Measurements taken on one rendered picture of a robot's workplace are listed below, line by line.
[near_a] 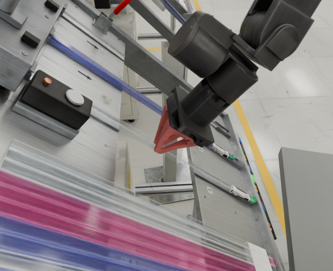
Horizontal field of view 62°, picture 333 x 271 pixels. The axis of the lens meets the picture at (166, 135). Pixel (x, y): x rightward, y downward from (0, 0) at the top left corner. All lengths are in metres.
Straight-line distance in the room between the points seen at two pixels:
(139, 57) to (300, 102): 1.75
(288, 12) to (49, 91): 0.30
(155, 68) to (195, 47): 0.39
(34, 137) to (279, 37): 0.32
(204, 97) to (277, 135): 1.59
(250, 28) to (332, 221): 0.62
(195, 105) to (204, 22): 0.11
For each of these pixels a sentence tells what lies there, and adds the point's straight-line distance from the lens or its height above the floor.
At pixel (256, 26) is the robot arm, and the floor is 1.13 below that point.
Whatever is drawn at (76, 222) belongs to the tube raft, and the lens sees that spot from 0.32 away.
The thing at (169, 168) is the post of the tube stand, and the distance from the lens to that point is 1.42.
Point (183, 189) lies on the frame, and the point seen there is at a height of 0.32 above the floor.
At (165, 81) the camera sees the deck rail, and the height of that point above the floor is 0.86.
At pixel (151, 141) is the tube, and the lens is 0.47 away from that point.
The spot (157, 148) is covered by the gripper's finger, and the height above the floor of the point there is 0.93.
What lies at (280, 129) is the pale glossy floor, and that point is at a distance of 2.03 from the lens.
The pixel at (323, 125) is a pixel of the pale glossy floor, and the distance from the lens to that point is 2.18.
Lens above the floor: 1.28
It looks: 44 degrees down
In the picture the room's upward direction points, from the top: straight up
